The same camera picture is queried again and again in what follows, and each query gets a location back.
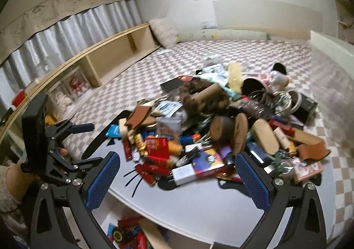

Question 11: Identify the open wardrobe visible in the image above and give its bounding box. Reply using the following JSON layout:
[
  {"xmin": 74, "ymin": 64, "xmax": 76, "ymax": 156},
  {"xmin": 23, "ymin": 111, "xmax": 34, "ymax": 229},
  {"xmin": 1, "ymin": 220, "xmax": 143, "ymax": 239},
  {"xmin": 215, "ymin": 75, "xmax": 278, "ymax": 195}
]
[{"xmin": 335, "ymin": 0, "xmax": 354, "ymax": 34}]

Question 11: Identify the red printed packet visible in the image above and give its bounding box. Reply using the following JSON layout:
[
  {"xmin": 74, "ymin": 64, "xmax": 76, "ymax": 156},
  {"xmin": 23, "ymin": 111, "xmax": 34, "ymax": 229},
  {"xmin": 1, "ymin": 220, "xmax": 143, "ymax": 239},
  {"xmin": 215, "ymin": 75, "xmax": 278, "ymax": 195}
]
[{"xmin": 144, "ymin": 136, "xmax": 170, "ymax": 167}]

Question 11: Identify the grey curtain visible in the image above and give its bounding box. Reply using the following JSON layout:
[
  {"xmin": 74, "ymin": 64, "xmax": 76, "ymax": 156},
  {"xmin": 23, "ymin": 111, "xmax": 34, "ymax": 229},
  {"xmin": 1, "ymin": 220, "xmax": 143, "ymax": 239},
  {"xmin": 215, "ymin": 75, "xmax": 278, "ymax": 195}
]
[{"xmin": 0, "ymin": 0, "xmax": 143, "ymax": 106}]

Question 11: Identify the red card box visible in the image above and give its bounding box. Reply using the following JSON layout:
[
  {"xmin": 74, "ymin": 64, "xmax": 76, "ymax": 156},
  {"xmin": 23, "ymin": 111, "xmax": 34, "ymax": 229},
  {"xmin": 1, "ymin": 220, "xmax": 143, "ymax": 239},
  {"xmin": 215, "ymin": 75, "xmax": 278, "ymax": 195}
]
[{"xmin": 292, "ymin": 161, "xmax": 323, "ymax": 181}]

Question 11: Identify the white drawer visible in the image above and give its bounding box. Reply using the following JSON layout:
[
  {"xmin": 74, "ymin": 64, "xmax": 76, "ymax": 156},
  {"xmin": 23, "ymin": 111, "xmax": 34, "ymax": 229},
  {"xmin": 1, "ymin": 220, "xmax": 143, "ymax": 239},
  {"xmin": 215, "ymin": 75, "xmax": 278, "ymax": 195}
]
[{"xmin": 92, "ymin": 192, "xmax": 217, "ymax": 249}]

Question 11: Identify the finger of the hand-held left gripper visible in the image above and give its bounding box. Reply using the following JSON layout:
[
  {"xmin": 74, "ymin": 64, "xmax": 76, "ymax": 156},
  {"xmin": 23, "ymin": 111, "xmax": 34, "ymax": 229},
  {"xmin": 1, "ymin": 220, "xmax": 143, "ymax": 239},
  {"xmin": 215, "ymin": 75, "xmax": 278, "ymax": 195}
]
[
  {"xmin": 66, "ymin": 156, "xmax": 107, "ymax": 181},
  {"xmin": 46, "ymin": 120, "xmax": 95, "ymax": 139}
]

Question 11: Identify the small orange bottle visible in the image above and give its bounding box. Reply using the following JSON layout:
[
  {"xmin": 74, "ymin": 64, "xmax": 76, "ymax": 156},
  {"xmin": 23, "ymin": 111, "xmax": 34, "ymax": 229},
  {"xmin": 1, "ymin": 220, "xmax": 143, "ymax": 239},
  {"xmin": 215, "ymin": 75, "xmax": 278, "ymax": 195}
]
[{"xmin": 168, "ymin": 141, "xmax": 183, "ymax": 156}]

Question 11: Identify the yellow translucent bottle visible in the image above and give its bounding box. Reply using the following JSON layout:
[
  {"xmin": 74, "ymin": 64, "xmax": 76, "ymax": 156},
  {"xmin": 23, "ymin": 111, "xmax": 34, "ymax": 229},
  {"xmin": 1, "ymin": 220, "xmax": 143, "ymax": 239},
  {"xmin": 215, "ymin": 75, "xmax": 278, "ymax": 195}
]
[{"xmin": 227, "ymin": 63, "xmax": 244, "ymax": 92}]

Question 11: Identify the blue wet wipe packet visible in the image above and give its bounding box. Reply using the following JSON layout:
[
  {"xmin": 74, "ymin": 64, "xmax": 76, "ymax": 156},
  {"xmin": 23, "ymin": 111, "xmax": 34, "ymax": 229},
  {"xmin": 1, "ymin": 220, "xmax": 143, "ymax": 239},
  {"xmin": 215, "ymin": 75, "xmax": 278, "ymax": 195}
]
[{"xmin": 106, "ymin": 124, "xmax": 123, "ymax": 139}]

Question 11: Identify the brown fur piece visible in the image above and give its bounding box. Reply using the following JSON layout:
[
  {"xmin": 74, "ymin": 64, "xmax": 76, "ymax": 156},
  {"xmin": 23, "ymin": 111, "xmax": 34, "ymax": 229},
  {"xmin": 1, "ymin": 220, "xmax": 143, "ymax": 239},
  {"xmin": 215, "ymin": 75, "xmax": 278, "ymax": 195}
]
[{"xmin": 179, "ymin": 77, "xmax": 231, "ymax": 115}]

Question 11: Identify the tan leather piece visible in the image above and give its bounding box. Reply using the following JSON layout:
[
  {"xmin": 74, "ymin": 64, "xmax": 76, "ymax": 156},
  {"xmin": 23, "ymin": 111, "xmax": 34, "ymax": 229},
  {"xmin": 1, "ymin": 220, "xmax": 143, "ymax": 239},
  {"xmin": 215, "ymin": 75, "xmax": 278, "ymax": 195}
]
[{"xmin": 298, "ymin": 141, "xmax": 331, "ymax": 161}]

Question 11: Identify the grey headboard panel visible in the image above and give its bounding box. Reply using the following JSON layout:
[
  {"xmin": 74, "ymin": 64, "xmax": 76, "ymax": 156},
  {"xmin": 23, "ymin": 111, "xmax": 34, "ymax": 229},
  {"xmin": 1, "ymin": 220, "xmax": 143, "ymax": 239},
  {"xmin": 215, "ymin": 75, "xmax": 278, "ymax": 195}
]
[{"xmin": 212, "ymin": 0, "xmax": 324, "ymax": 41}]

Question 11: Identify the red slim packet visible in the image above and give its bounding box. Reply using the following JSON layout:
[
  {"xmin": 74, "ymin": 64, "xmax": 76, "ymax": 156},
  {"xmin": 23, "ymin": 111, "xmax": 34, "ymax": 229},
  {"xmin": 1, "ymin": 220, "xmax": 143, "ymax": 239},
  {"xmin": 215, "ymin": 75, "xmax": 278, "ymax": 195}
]
[{"xmin": 122, "ymin": 138, "xmax": 132, "ymax": 161}]

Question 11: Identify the oval wooden block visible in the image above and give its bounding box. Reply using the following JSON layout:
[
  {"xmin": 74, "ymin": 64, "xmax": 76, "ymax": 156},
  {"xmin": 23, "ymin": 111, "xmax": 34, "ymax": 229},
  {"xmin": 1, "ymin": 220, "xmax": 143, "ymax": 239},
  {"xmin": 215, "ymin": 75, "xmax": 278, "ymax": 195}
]
[{"xmin": 252, "ymin": 118, "xmax": 280, "ymax": 156}]

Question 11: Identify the black round tin gold label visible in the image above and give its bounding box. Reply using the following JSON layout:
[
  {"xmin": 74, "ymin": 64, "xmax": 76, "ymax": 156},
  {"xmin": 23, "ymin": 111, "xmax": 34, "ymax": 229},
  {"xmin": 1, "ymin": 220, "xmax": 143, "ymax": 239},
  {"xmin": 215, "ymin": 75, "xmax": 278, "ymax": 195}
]
[{"xmin": 111, "ymin": 228, "xmax": 124, "ymax": 242}]

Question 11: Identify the display box with white plush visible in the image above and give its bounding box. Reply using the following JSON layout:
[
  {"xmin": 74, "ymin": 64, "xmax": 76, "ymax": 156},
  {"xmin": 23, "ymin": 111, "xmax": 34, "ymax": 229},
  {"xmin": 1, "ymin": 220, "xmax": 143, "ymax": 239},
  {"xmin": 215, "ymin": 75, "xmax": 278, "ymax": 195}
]
[{"xmin": 48, "ymin": 83, "xmax": 75, "ymax": 117}]

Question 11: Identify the gold black snack bar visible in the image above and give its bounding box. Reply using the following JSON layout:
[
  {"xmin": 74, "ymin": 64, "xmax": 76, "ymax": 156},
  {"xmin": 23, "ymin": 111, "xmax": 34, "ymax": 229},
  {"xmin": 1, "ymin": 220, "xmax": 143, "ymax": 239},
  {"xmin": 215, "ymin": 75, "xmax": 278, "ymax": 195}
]
[{"xmin": 135, "ymin": 132, "xmax": 148, "ymax": 156}]

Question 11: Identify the brown leather pouch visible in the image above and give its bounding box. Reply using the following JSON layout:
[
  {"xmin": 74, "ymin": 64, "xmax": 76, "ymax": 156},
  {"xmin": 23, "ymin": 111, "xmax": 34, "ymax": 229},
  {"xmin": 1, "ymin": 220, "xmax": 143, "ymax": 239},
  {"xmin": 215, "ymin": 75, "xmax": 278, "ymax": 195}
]
[{"xmin": 125, "ymin": 106, "xmax": 156, "ymax": 128}]

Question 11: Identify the black gift box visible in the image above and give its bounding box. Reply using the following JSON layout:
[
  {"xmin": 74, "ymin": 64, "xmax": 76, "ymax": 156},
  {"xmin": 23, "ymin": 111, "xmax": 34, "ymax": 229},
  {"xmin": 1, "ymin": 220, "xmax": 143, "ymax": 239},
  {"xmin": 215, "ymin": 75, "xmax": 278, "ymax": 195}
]
[{"xmin": 160, "ymin": 77, "xmax": 192, "ymax": 95}]

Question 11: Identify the tape roll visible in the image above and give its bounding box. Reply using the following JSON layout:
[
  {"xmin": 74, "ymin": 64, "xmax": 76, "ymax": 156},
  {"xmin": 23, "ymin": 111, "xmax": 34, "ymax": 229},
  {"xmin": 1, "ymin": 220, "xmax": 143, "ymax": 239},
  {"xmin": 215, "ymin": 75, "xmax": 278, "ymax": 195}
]
[{"xmin": 276, "ymin": 89, "xmax": 302, "ymax": 117}]

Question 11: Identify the plain wooden block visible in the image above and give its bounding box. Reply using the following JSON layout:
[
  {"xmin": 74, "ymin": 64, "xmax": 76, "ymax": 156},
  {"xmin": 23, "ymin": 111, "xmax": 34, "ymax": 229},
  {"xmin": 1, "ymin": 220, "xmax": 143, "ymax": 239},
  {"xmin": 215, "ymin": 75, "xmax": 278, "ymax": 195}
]
[{"xmin": 138, "ymin": 218, "xmax": 172, "ymax": 249}]

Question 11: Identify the light wooden disc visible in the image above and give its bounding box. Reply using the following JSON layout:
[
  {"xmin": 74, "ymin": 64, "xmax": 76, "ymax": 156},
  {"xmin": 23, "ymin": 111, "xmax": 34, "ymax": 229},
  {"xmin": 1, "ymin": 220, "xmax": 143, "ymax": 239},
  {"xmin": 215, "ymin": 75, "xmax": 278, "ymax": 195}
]
[{"xmin": 232, "ymin": 113, "xmax": 250, "ymax": 156}]

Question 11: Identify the white printed sachet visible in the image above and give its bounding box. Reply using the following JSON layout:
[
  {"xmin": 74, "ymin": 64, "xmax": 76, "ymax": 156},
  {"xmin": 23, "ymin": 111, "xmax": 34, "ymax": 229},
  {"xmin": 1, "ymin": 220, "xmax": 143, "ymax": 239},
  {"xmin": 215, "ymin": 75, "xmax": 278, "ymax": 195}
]
[{"xmin": 156, "ymin": 116, "xmax": 183, "ymax": 134}]

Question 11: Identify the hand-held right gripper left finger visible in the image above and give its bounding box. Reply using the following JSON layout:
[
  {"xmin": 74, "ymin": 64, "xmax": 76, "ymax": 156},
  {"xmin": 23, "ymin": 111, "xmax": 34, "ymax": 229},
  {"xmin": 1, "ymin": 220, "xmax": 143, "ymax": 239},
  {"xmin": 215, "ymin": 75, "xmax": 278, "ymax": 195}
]
[{"xmin": 29, "ymin": 151, "xmax": 121, "ymax": 249}]

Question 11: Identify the face mask packet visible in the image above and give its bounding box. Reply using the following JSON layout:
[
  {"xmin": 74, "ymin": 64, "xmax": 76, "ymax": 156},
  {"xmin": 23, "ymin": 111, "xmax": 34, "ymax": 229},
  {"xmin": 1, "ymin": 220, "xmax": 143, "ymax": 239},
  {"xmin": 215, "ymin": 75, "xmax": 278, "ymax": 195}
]
[{"xmin": 157, "ymin": 100, "xmax": 182, "ymax": 117}]

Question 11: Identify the wooden bedside shelf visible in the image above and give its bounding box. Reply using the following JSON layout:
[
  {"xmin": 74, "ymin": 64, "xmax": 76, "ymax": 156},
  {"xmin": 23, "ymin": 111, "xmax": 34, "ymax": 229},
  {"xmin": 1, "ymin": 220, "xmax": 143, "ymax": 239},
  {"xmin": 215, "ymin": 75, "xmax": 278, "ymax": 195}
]
[{"xmin": 0, "ymin": 23, "xmax": 161, "ymax": 161}]

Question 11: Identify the white table with cat print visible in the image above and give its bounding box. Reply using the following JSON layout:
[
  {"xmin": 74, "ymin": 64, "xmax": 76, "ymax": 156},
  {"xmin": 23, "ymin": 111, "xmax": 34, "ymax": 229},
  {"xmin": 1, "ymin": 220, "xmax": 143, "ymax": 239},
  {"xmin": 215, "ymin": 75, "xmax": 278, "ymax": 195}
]
[{"xmin": 81, "ymin": 111, "xmax": 336, "ymax": 245}]

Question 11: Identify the dark blue can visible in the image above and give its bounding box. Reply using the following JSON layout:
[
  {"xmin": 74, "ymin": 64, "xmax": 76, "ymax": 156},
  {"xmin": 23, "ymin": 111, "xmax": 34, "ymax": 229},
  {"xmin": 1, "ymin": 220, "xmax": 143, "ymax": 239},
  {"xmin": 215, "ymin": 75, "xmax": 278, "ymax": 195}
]
[{"xmin": 246, "ymin": 141, "xmax": 275, "ymax": 167}]

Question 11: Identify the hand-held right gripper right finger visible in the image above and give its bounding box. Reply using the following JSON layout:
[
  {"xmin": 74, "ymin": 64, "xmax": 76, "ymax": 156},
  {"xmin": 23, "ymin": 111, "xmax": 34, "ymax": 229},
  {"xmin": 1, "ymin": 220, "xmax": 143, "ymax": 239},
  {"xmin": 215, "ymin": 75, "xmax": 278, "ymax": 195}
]
[{"xmin": 235, "ymin": 151, "xmax": 327, "ymax": 249}]

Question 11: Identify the pink white plush toy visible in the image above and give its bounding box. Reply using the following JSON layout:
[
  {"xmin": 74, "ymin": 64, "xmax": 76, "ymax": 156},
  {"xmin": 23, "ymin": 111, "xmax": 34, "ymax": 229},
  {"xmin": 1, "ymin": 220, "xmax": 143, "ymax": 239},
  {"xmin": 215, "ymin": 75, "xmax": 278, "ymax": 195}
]
[{"xmin": 259, "ymin": 70, "xmax": 291, "ymax": 92}]

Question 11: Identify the white charger plug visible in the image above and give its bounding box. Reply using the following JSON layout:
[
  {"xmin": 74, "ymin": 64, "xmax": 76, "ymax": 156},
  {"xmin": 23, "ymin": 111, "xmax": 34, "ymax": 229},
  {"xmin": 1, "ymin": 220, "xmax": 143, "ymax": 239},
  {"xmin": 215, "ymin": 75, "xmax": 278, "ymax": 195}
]
[{"xmin": 169, "ymin": 163, "xmax": 196, "ymax": 186}]

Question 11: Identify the green long bolster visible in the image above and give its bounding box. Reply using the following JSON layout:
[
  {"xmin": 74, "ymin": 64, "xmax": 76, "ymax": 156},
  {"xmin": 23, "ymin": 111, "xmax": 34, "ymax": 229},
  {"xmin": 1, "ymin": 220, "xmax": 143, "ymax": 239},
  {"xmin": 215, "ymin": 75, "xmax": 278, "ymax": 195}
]
[{"xmin": 191, "ymin": 30, "xmax": 270, "ymax": 42}]

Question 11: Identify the small clear plastic box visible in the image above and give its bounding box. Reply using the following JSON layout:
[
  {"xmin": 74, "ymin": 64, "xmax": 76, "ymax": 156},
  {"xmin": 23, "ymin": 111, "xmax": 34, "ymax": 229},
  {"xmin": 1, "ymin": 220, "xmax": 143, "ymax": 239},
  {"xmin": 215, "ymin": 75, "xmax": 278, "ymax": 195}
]
[{"xmin": 205, "ymin": 54, "xmax": 222, "ymax": 65}]

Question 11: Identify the dark wooden disc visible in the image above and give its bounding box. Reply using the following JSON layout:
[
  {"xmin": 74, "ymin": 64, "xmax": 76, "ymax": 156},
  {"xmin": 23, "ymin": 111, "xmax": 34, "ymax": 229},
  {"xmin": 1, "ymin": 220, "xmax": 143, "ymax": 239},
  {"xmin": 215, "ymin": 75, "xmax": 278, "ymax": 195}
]
[{"xmin": 210, "ymin": 116, "xmax": 236, "ymax": 145}]

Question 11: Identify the white fluffy pillow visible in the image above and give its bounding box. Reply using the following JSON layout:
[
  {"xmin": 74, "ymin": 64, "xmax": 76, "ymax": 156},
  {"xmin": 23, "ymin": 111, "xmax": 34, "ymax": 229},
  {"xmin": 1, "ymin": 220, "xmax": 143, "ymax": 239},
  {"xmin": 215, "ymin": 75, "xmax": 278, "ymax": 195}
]
[{"xmin": 149, "ymin": 17, "xmax": 179, "ymax": 48}]

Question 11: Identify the display box with red plush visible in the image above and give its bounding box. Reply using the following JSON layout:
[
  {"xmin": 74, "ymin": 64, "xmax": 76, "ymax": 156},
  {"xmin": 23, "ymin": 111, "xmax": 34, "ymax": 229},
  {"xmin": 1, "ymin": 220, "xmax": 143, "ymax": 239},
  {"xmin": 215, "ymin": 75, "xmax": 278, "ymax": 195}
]
[{"xmin": 63, "ymin": 68, "xmax": 91, "ymax": 97}]

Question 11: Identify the lavender small box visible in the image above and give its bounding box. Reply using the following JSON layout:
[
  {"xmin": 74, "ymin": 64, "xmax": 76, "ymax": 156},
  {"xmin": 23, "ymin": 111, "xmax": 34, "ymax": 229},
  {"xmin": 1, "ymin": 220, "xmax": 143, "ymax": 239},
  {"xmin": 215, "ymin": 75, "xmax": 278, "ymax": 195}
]
[{"xmin": 193, "ymin": 149, "xmax": 225, "ymax": 177}]

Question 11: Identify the cardboard tube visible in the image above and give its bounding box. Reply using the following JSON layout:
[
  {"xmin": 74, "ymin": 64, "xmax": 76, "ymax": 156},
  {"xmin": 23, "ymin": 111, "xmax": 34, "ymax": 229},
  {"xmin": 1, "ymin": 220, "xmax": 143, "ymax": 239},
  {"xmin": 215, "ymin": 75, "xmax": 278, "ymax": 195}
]
[{"xmin": 193, "ymin": 84, "xmax": 222, "ymax": 103}]

